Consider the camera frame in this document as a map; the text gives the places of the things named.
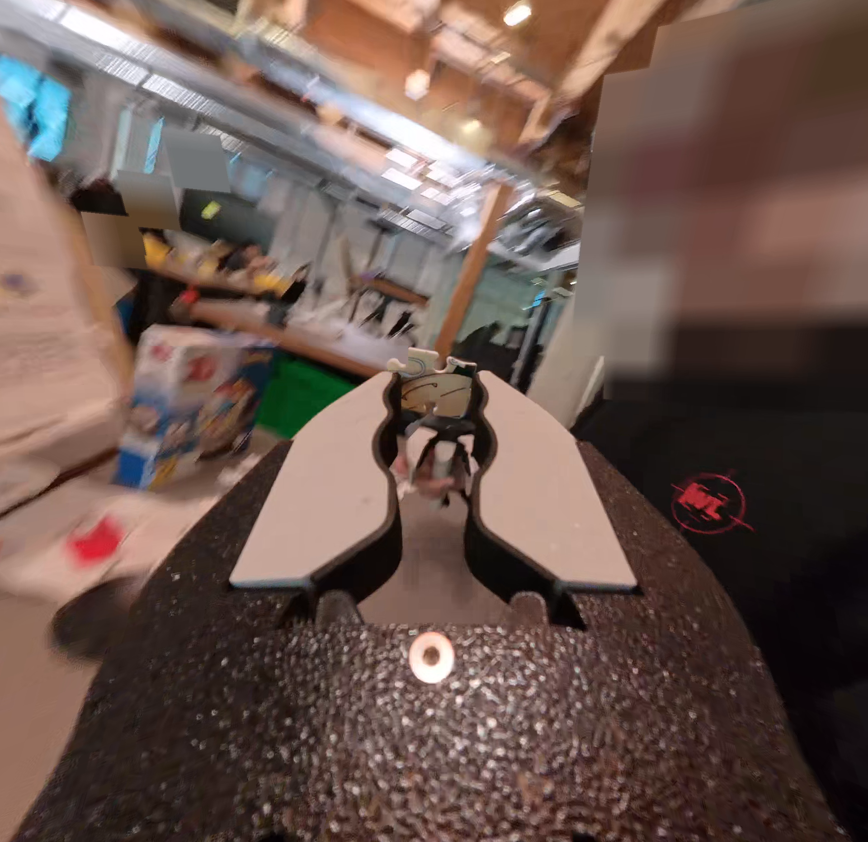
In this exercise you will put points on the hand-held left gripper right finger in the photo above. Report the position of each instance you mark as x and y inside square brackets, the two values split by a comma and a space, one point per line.
[542, 509]

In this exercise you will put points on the black round stand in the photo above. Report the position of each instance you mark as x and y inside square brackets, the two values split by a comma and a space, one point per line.
[95, 621]

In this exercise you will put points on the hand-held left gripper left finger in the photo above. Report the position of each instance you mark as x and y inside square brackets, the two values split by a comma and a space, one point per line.
[319, 509]

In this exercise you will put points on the printed instruction sheet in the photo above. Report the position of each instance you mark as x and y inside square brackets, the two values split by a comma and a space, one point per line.
[47, 347]

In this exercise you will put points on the blue puzzle box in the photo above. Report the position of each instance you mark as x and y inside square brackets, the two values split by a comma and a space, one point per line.
[190, 394]

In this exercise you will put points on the person's black hoodie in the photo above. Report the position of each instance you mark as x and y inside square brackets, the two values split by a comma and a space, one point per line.
[780, 618]

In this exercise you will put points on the white folded leaflet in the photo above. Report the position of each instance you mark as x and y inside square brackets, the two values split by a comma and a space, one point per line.
[41, 557]

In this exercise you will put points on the green plastic bin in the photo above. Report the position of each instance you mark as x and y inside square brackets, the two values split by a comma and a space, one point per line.
[298, 394]

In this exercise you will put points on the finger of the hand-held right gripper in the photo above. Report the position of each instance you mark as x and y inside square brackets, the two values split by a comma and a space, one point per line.
[445, 463]

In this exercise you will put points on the wooden post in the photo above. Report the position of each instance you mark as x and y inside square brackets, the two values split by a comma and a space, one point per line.
[471, 272]

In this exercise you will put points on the cream smiling puzzle piece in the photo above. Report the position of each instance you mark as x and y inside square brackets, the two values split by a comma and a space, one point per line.
[434, 391]

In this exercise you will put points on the red plastic clip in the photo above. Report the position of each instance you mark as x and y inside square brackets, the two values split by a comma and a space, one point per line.
[98, 542]

